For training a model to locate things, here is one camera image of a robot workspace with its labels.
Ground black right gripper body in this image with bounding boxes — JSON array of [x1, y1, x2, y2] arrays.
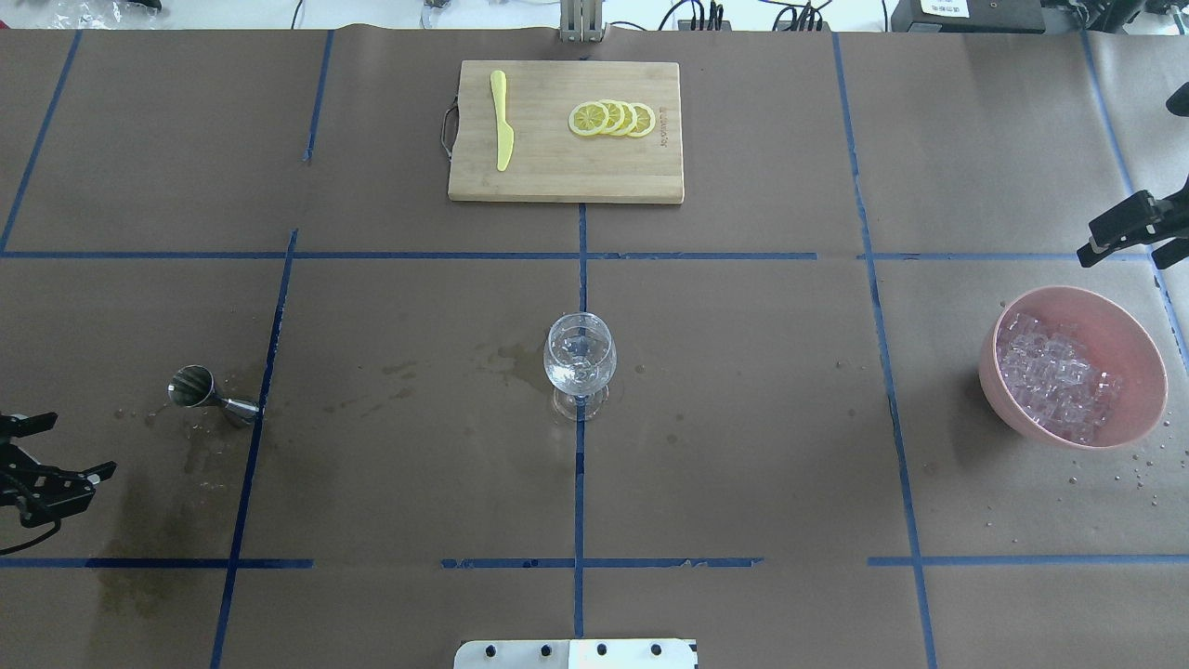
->
[[1147, 190, 1188, 253]]

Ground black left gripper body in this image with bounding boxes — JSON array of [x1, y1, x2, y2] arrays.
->
[[1, 437, 48, 529]]

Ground steel jigger cup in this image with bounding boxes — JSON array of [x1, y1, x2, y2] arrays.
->
[[166, 364, 262, 427]]

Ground clear ice cubes pile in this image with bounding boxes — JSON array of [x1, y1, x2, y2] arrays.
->
[[995, 313, 1124, 446]]

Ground clear wine glass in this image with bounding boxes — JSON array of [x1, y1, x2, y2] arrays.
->
[[543, 310, 619, 423]]

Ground pink bowl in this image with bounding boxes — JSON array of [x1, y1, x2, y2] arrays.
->
[[979, 285, 1169, 450]]

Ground lemon slice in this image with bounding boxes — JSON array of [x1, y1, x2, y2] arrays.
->
[[598, 100, 630, 135], [611, 100, 638, 137], [568, 101, 611, 137], [625, 102, 658, 138]]

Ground lemon slice front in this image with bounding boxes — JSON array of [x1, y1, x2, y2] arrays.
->
[[568, 101, 611, 137]]

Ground bamboo cutting board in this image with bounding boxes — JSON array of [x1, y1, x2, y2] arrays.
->
[[449, 59, 686, 206]]

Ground yellow plastic knife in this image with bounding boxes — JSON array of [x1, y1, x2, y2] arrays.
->
[[490, 71, 516, 171]]

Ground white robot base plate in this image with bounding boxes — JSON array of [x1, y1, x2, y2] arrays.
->
[[453, 638, 699, 668]]

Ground aluminium frame post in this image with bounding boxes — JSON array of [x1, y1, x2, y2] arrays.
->
[[559, 0, 608, 44]]

